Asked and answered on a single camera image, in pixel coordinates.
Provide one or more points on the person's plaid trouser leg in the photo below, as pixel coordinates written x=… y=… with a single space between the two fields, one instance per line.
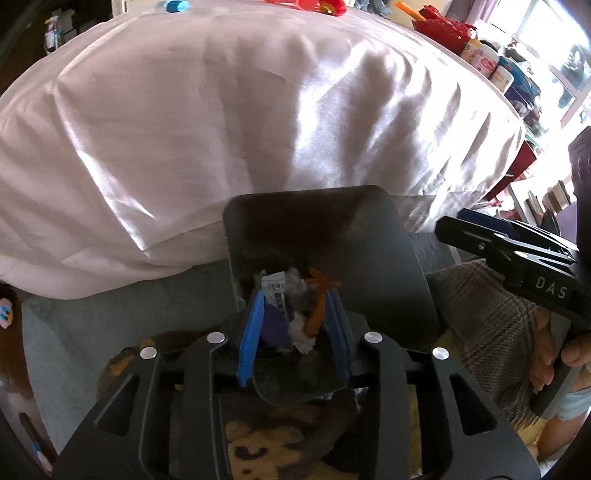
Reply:
x=485 y=323

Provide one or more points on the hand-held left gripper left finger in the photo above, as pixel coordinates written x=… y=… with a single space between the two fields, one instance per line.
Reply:
x=251 y=337

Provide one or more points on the red box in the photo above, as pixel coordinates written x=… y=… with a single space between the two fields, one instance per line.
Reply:
x=515 y=168

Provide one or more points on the blue cylinder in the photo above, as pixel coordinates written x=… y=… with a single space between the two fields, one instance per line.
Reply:
x=173 y=5

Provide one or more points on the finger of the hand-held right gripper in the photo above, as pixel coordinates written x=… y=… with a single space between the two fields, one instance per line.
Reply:
x=475 y=244
x=485 y=219

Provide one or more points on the window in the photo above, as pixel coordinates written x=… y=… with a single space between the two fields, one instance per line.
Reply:
x=554 y=50

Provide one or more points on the white paper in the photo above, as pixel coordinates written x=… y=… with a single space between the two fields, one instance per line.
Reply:
x=301 y=334

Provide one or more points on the orange plastic stick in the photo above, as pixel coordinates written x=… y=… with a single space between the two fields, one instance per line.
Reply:
x=408 y=10

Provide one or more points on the red toy car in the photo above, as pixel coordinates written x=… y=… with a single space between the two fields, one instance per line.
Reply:
x=318 y=4

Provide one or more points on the black trash bin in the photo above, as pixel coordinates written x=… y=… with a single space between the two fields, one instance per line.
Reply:
x=323 y=230

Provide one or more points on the small white canister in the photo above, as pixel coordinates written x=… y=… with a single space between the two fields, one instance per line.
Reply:
x=502 y=76

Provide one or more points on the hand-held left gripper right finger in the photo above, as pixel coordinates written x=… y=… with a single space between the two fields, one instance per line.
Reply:
x=339 y=337

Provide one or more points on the red plastic basket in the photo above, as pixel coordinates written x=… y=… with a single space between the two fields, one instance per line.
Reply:
x=443 y=25

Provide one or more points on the silver foil wrapper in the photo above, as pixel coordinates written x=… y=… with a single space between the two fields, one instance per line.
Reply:
x=298 y=288

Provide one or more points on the person's right hand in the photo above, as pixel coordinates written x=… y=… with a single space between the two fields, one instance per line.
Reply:
x=575 y=355

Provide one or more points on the orange paper wrapper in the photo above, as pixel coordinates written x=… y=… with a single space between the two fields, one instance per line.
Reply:
x=316 y=304

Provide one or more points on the cartoon print cushion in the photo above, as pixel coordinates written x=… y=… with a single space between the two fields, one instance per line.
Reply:
x=14 y=392

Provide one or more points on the brown bear print mat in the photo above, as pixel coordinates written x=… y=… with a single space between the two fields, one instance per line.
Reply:
x=258 y=445

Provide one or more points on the grey blue blanket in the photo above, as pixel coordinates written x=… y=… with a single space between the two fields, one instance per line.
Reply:
x=115 y=318

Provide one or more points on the blue round tin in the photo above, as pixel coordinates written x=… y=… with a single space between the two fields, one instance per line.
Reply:
x=524 y=87

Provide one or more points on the pink satin tablecloth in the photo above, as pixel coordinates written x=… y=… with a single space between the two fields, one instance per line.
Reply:
x=231 y=115

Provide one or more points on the white canister pink label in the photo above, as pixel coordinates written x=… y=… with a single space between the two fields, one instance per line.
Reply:
x=488 y=60

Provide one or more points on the white canister yellow lid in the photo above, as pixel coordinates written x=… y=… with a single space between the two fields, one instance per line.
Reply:
x=472 y=50

